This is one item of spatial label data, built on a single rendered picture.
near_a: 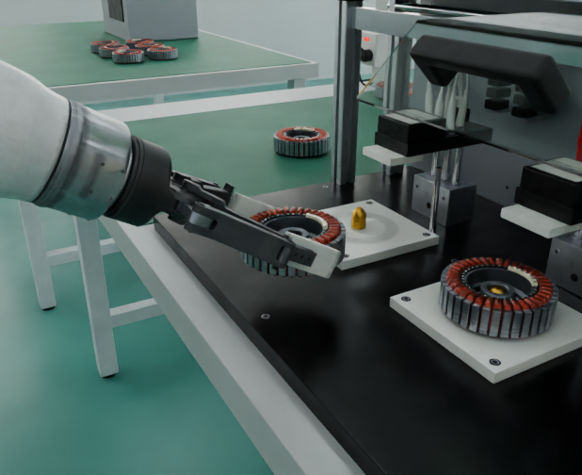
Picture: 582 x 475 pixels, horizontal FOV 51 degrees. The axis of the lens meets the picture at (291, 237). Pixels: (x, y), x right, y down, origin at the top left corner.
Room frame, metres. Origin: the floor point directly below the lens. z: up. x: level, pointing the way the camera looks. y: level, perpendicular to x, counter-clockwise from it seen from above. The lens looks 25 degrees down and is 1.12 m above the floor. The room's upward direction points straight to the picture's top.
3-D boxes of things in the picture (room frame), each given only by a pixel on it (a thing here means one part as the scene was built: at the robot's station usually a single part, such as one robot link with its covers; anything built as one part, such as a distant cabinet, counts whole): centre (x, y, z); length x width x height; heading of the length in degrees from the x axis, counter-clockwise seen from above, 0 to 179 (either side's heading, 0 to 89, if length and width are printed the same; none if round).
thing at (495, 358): (0.54, -0.21, 0.78); 0.15 x 0.15 x 0.01; 29
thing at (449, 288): (0.54, -0.21, 0.80); 0.11 x 0.11 x 0.04
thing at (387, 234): (0.75, -0.09, 0.78); 0.15 x 0.15 x 0.01; 29
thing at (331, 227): (0.59, 0.00, 0.84); 0.11 x 0.11 x 0.04
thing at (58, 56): (2.82, 0.83, 0.37); 1.85 x 1.10 x 0.75; 29
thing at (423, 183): (0.82, -0.22, 0.80); 0.08 x 0.05 x 0.06; 29
